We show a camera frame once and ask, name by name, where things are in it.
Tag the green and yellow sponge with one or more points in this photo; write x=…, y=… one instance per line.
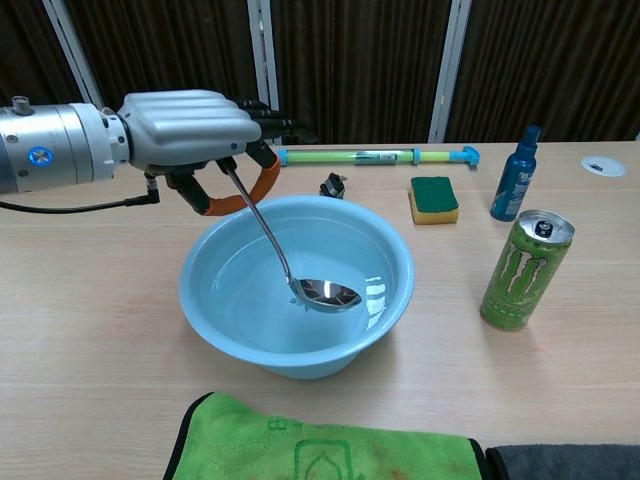
x=434, y=197

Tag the light blue bowl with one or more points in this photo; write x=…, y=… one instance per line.
x=240, y=330

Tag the green blue syringe pump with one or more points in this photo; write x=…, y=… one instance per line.
x=325, y=157

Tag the metal ladle black handle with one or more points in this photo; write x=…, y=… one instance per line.
x=325, y=295

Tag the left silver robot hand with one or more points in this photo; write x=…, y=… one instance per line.
x=185, y=130

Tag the green microfiber cloth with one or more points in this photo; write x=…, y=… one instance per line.
x=250, y=445

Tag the green energy drink can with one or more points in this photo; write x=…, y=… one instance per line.
x=522, y=275

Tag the dark grey felt cloth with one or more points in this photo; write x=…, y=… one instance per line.
x=565, y=465

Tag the grey partition frame post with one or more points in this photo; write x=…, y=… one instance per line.
x=75, y=55
x=262, y=50
x=450, y=70

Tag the dark ribbed partition panel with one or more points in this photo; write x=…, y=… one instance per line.
x=550, y=60
x=360, y=65
x=25, y=50
x=165, y=45

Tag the small black clip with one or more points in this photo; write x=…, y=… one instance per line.
x=332, y=186

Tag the blue spray bottle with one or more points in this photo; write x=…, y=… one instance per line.
x=515, y=185

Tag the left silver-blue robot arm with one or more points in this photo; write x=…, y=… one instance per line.
x=60, y=145

